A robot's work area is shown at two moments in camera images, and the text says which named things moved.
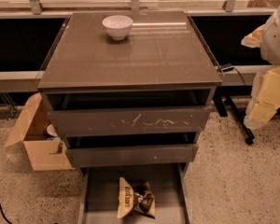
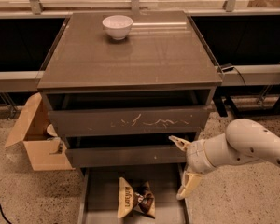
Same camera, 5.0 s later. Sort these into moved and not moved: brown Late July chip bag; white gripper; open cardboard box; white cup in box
Moved: white gripper
Not moved: brown Late July chip bag; white cup in box; open cardboard box
